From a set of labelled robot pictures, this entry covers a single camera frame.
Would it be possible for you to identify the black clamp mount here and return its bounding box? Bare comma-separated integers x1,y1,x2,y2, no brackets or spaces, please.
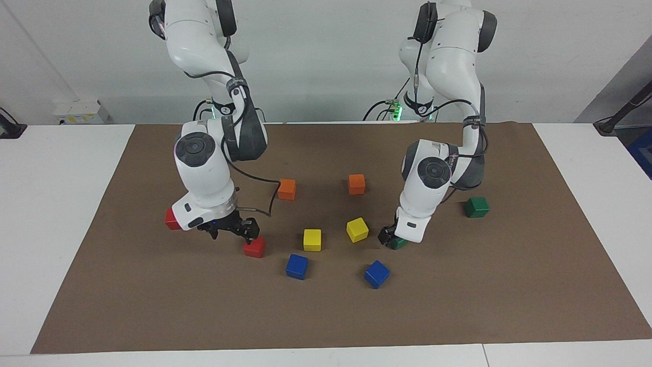
0,107,27,139

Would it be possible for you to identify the black right base cable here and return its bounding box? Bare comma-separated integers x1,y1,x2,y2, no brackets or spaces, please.
193,98,213,124

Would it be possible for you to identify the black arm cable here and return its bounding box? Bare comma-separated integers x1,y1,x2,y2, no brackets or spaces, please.
183,71,282,217
410,15,487,204

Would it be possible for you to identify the black left base cable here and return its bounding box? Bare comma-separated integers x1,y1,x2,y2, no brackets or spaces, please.
363,76,411,121

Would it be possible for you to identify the black stand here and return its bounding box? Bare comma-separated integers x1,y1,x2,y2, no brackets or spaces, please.
593,82,652,136

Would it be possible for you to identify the white box with yellow labels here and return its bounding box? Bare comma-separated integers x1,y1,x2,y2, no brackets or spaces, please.
53,99,112,124

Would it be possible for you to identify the brown paper mat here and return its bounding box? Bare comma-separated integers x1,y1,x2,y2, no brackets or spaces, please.
31,122,652,355

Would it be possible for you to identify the blue wooden block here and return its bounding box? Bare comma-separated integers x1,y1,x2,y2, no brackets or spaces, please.
364,260,391,290
285,254,309,280

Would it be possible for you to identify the blue crate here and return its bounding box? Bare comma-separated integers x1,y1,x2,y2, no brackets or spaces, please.
628,127,652,180

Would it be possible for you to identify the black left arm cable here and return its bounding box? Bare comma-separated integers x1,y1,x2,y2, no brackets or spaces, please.
410,15,487,204

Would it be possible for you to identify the black base cable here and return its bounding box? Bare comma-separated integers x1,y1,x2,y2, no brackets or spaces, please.
363,76,411,121
193,98,213,124

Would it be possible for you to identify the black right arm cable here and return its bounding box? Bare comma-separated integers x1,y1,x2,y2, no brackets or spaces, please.
183,71,282,217

